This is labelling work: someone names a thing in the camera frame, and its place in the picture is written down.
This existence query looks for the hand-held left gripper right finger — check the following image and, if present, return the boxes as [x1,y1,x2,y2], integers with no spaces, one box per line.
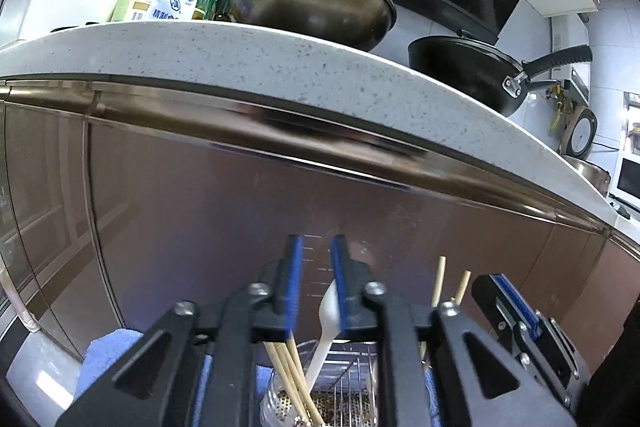
[329,234,581,427]

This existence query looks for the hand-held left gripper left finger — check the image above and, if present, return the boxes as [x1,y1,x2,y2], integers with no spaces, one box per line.
[55,234,304,427]

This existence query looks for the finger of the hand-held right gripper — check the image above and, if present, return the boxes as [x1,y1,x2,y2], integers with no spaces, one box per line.
[520,317,592,408]
[472,274,541,360]

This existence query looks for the white spoon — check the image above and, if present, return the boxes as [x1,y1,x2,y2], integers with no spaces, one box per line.
[304,279,342,397]

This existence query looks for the wooden chopstick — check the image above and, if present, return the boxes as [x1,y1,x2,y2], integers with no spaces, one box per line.
[451,270,472,305]
[262,341,313,426]
[274,341,321,426]
[285,341,327,426]
[431,256,447,308]

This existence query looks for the brown kitchen cabinet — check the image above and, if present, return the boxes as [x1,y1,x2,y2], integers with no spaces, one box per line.
[0,76,640,390]

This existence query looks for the steel bowl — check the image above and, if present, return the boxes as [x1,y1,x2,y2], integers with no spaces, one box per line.
[564,154,613,198]

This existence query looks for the white microwave oven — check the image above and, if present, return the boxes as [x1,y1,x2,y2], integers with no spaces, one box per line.
[606,151,640,204]

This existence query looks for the rice cooker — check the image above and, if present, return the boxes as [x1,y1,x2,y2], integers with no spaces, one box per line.
[559,105,599,158]

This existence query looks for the yellow gas pipe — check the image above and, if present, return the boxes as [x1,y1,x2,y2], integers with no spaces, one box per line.
[546,86,574,134]

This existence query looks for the blue towel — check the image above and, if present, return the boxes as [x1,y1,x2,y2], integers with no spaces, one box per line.
[75,328,442,427]

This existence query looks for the black frying pan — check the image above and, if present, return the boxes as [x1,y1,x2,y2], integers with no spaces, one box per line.
[407,35,594,118]

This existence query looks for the white water heater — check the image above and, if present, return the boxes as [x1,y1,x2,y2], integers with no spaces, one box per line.
[549,14,592,100]

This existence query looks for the wire utensil rack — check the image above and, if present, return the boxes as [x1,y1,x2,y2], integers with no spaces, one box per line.
[270,341,382,427]

